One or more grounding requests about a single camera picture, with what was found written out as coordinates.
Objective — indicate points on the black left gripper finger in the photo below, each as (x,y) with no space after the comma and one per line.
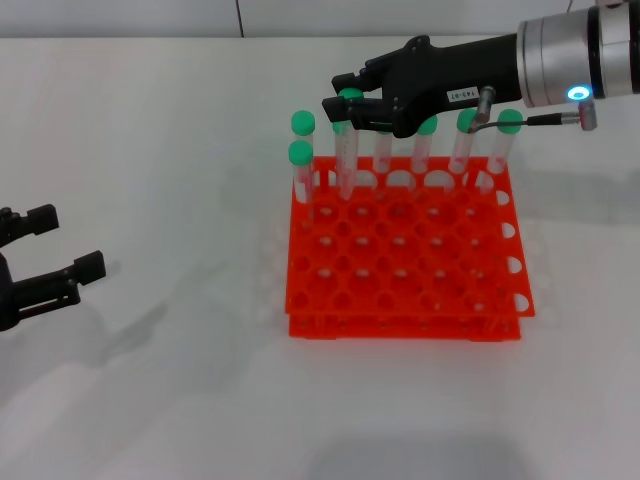
(90,267)
(42,220)

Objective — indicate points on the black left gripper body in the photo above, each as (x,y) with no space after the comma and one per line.
(5,300)

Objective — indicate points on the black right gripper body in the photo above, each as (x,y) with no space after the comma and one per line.
(430,80)

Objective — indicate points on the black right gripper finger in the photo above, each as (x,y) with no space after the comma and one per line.
(350,79)
(370,115)

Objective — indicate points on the clear test tube green cap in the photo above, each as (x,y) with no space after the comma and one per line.
(384,150)
(338,129)
(427,127)
(303,122)
(465,122)
(346,165)
(301,152)
(510,116)

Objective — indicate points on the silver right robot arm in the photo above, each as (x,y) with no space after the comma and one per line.
(560,55)

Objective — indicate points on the orange test tube rack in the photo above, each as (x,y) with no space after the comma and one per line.
(367,162)

